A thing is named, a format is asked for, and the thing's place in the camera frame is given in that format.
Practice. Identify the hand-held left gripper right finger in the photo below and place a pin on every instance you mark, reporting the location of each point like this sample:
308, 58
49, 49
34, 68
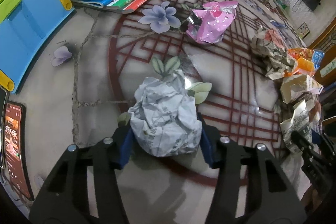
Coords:
206, 142

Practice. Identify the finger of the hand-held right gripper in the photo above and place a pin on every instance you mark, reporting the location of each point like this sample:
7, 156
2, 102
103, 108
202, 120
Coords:
328, 145
304, 145

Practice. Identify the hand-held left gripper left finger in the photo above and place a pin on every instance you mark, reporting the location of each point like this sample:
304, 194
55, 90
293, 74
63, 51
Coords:
126, 148

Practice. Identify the grey patterned carton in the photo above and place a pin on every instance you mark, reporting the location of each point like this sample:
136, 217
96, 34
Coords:
296, 121

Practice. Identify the white paper ball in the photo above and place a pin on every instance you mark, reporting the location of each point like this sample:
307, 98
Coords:
162, 119

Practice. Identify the orange snack bag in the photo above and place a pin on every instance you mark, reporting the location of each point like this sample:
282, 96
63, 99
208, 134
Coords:
304, 64

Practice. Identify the crumpled newspaper wad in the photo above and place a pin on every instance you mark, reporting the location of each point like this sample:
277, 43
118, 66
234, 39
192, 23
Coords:
275, 58

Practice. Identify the phone with red screen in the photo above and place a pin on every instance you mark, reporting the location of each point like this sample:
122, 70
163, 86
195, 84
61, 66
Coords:
15, 150

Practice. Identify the small framed picture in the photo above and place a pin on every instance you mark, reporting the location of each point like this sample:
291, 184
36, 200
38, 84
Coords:
304, 30

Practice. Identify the pink foil wrapper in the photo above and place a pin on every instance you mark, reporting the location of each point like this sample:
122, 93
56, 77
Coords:
212, 24

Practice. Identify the black phone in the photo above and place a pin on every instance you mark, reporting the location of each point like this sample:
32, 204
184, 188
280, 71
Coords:
2, 108

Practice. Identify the green tissue box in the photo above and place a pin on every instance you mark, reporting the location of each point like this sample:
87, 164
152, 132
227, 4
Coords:
284, 2

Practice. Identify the blue book stand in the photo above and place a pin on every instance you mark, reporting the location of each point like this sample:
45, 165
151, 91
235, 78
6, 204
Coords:
34, 19

